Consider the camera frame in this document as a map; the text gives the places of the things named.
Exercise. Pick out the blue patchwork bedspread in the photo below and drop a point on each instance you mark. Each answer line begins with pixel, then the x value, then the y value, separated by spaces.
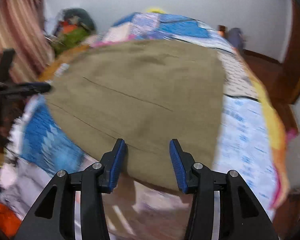
pixel 250 141

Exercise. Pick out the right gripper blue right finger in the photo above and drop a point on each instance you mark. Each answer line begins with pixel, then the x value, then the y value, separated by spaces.
pixel 241 215

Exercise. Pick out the khaki elastic-waist shorts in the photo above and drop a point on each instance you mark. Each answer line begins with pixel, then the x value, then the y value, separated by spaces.
pixel 147 93

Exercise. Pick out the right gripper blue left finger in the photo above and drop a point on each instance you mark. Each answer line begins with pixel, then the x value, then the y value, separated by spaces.
pixel 52 216

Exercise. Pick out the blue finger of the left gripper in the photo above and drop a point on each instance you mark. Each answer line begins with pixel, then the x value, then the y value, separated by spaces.
pixel 24 89

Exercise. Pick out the grey plush pillow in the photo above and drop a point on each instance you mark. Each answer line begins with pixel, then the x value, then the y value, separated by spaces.
pixel 79 17

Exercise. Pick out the green patterned storage bag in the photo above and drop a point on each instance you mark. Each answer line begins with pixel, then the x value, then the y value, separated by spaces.
pixel 66 41

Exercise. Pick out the brown wooden door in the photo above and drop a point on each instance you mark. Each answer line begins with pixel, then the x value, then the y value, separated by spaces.
pixel 291 64

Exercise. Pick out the yellow curved foam tube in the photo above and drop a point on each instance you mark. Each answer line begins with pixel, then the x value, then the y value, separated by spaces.
pixel 156 10

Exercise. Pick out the striped pink curtain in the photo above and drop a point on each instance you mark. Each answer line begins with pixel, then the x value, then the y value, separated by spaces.
pixel 22 29

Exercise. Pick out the folded pink pants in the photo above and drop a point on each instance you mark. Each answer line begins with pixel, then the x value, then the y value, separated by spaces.
pixel 109 43

